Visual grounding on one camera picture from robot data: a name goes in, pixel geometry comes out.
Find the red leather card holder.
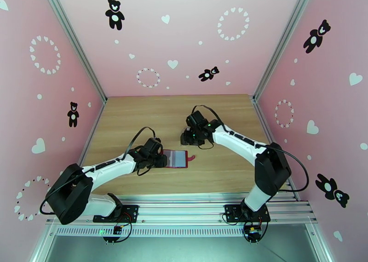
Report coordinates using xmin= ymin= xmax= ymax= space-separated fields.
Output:
xmin=161 ymin=150 xmax=197 ymax=169

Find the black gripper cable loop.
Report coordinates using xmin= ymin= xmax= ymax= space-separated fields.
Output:
xmin=197 ymin=139 xmax=215 ymax=150
xmin=136 ymin=166 xmax=158 ymax=176

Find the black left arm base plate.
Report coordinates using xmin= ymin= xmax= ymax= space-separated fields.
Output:
xmin=92 ymin=204 xmax=139 ymax=223

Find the perforated metal strip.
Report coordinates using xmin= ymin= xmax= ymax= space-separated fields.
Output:
xmin=54 ymin=227 xmax=248 ymax=238

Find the black right gripper cable loop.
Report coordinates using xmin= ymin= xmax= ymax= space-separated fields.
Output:
xmin=197 ymin=139 xmax=215 ymax=150

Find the grey metal tray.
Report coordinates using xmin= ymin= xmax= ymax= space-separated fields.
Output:
xmin=29 ymin=223 xmax=339 ymax=262

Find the black left arm shoulder cable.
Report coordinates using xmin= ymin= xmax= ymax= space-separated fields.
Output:
xmin=40 ymin=166 xmax=96 ymax=215

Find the aluminium frame corner post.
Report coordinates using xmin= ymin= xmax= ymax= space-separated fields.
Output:
xmin=39 ymin=0 xmax=108 ymax=104
xmin=253 ymin=0 xmax=318 ymax=101

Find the grooved aluminium rail deck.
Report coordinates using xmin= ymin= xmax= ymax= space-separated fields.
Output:
xmin=46 ymin=194 xmax=318 ymax=228

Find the black left gripper cable loop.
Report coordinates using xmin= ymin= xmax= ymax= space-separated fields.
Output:
xmin=136 ymin=166 xmax=158 ymax=176

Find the black right arm shoulder cable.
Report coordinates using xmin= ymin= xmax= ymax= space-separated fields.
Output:
xmin=270 ymin=148 xmax=310 ymax=193

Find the circuit board with yellow connector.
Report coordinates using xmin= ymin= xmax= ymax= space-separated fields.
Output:
xmin=245 ymin=226 xmax=263 ymax=241

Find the black arm shoulder cable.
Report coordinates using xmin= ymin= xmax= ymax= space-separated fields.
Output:
xmin=270 ymin=148 xmax=310 ymax=193
xmin=40 ymin=166 xmax=96 ymax=215

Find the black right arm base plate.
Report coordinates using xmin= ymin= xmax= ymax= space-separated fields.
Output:
xmin=224 ymin=204 xmax=271 ymax=223

